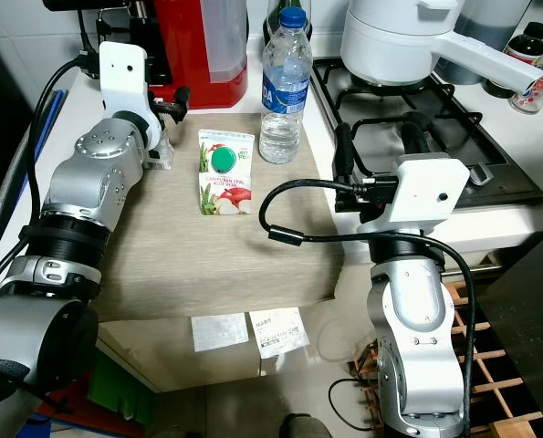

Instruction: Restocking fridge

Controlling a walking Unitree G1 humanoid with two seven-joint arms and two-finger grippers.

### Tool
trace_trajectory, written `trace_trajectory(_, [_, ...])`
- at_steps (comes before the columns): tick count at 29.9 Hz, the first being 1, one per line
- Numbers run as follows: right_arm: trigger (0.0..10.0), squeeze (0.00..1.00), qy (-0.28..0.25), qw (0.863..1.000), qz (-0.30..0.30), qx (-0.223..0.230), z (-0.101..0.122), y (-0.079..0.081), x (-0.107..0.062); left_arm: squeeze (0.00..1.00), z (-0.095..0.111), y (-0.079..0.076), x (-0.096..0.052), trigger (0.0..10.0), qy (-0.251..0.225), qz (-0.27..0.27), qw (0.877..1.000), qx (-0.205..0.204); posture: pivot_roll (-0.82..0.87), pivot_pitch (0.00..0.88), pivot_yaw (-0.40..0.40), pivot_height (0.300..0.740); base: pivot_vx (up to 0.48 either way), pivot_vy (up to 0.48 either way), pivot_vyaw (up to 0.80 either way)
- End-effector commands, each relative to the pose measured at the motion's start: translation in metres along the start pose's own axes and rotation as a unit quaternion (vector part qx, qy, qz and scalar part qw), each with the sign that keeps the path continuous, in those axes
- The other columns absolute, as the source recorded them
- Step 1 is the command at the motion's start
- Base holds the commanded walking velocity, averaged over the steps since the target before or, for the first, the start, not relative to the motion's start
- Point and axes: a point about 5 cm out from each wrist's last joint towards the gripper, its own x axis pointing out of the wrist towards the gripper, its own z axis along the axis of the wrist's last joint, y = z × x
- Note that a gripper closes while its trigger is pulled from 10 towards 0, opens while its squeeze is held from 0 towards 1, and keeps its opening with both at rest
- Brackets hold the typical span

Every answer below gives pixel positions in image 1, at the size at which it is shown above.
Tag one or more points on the grey jug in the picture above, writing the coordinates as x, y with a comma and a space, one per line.
481, 23

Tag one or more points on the red coffee machine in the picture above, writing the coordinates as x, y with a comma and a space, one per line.
207, 46

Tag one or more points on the beige table runner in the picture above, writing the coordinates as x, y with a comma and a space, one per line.
216, 265

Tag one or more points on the small blank white label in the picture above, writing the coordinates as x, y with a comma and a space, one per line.
220, 332

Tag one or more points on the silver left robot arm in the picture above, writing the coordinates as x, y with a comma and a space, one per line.
98, 173

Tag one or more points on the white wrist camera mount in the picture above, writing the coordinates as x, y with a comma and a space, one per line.
125, 78
431, 192

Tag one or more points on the robot right leg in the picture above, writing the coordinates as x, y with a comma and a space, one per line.
308, 429

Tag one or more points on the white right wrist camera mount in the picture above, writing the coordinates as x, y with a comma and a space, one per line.
431, 192

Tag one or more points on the clear plastic water bottle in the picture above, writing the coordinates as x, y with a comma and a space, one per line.
285, 100

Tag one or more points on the printed white label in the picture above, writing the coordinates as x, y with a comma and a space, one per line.
278, 332

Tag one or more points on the wooden slatted rack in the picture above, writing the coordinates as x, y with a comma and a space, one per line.
504, 383

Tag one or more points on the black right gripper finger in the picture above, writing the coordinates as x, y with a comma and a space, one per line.
344, 151
419, 137

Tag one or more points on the printed drink can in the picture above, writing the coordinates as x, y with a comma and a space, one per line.
537, 91

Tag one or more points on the white juice carton green cap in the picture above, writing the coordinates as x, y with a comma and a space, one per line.
227, 182

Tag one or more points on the dark sauce bottle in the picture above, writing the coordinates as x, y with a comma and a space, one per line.
529, 44

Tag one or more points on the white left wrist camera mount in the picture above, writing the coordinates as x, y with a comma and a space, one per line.
125, 78

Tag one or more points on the black gas stove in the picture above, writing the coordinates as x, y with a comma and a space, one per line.
490, 173

